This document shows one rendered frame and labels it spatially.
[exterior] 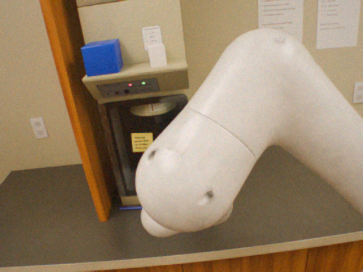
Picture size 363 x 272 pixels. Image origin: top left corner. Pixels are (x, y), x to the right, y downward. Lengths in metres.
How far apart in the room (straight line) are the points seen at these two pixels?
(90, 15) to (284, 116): 0.81
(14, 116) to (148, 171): 1.47
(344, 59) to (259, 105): 1.39
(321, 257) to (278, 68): 0.99
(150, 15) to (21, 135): 1.05
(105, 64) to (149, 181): 0.67
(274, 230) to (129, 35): 0.81
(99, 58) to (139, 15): 0.19
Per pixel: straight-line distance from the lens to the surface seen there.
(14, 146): 1.85
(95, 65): 0.97
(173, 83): 1.01
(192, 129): 0.34
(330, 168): 0.44
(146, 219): 0.79
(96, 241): 1.20
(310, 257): 1.25
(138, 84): 1.00
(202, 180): 0.32
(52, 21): 1.01
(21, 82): 1.69
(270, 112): 0.36
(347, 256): 1.32
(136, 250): 1.12
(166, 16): 1.03
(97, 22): 1.06
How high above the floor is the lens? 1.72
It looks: 27 degrees down
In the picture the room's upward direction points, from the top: 7 degrees counter-clockwise
